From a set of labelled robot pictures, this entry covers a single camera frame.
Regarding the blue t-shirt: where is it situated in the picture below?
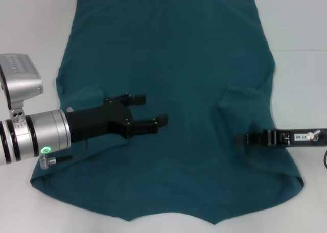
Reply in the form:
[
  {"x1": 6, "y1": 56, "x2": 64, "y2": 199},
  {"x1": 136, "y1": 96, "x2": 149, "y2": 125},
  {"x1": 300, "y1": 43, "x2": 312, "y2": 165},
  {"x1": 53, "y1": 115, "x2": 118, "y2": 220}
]
[{"x1": 30, "y1": 0, "x2": 305, "y2": 218}]

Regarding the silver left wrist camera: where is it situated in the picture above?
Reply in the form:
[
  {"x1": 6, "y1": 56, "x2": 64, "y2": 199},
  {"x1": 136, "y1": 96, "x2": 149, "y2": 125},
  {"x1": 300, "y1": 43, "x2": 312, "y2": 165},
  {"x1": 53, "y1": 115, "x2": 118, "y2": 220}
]
[{"x1": 0, "y1": 54, "x2": 44, "y2": 128}]

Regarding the left gripper cable with plug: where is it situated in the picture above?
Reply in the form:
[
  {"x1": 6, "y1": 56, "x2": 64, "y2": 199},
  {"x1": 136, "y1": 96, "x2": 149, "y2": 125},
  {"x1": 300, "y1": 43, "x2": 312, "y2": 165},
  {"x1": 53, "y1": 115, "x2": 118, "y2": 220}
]
[{"x1": 38, "y1": 155, "x2": 82, "y2": 170}]

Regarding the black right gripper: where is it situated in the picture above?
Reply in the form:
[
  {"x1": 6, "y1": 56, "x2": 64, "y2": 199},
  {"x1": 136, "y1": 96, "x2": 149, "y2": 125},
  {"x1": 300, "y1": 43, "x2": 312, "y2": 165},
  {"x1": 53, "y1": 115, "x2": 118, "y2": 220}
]
[{"x1": 235, "y1": 128, "x2": 327, "y2": 149}]

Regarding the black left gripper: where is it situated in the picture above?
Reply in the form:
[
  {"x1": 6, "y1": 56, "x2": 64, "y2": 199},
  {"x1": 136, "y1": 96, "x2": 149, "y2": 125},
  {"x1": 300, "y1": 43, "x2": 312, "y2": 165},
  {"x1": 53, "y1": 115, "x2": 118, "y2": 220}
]
[{"x1": 65, "y1": 92, "x2": 169, "y2": 143}]

